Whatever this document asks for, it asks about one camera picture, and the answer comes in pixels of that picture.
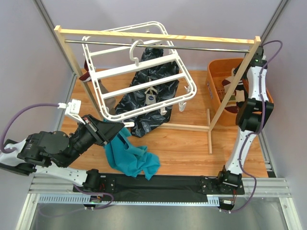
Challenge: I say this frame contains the white hanger clip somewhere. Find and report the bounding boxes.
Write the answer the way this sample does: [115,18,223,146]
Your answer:
[123,122,134,127]

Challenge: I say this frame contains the beige maroon-cuffed sock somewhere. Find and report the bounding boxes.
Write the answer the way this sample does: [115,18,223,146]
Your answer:
[79,60,116,115]

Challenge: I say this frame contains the white plastic clip hanger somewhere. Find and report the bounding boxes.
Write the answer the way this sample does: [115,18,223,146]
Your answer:
[82,21,197,122]

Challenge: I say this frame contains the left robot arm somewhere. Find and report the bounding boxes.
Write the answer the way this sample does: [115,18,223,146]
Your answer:
[0,115,124,192]

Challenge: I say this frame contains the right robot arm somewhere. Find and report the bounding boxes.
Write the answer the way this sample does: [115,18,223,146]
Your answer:
[216,46,274,194]

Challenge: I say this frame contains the teal towel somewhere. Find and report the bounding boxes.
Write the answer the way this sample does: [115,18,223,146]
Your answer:
[104,128,161,180]

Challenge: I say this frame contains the dark patterned shorts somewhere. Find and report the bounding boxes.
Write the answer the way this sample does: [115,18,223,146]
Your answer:
[115,61,179,138]

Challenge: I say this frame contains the wooden clothes rack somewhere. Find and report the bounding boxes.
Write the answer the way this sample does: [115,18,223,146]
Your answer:
[54,25,262,154]

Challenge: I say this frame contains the orange laundry basket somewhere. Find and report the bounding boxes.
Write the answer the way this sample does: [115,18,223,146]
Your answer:
[206,58,273,130]

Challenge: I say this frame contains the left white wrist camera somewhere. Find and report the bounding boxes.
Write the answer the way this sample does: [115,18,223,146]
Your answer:
[58,99,85,124]

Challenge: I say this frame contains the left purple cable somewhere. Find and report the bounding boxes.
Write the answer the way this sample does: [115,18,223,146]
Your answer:
[0,103,60,154]

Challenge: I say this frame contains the purple cable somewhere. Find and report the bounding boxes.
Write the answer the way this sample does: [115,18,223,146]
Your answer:
[230,40,283,214]
[0,103,60,154]

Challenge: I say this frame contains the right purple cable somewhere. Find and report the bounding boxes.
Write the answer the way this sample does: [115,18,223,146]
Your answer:
[230,40,283,214]

